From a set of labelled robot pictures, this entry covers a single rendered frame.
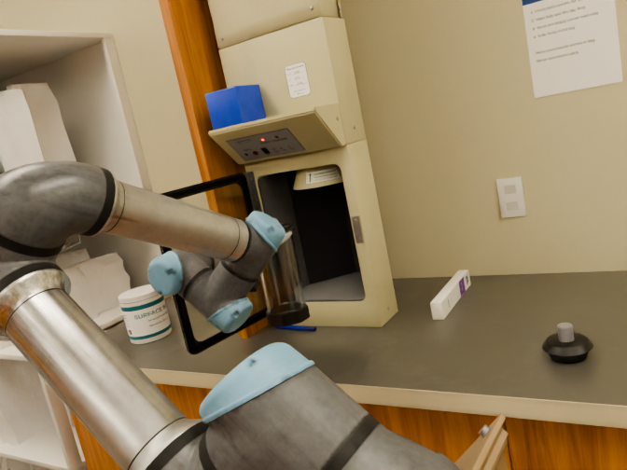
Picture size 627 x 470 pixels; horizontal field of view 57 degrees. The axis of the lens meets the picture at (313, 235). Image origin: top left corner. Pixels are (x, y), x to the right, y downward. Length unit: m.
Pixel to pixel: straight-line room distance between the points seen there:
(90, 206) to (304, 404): 0.39
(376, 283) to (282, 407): 0.94
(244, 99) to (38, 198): 0.78
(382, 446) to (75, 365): 0.36
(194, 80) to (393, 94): 0.61
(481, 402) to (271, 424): 0.63
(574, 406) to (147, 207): 0.76
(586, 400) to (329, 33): 0.94
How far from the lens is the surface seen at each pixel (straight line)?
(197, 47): 1.61
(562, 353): 1.19
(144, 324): 1.81
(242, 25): 1.54
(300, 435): 0.56
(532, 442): 1.18
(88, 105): 2.65
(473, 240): 1.80
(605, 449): 1.16
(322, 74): 1.42
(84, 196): 0.78
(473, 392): 1.13
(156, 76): 2.36
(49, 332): 0.75
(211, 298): 1.04
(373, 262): 1.46
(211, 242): 0.92
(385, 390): 1.19
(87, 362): 0.72
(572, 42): 1.67
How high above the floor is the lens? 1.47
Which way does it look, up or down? 11 degrees down
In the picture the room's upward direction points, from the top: 12 degrees counter-clockwise
